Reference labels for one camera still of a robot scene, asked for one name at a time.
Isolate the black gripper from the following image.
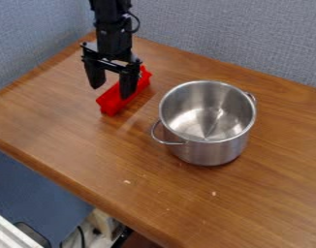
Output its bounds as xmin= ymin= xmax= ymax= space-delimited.
xmin=80 ymin=20 xmax=140 ymax=100

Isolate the red rectangular block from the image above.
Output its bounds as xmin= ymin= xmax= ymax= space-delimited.
xmin=96 ymin=66 xmax=151 ymax=116

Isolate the white ribbed device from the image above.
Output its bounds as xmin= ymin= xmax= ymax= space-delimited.
xmin=0 ymin=215 xmax=52 ymax=248

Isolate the stainless steel pot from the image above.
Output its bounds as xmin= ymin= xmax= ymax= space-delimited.
xmin=149 ymin=80 xmax=257 ymax=167

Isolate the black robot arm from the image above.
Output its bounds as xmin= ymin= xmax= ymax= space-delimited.
xmin=80 ymin=0 xmax=140 ymax=100

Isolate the white clutter under table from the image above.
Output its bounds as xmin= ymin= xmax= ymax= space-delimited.
xmin=58 ymin=208 xmax=132 ymax=248

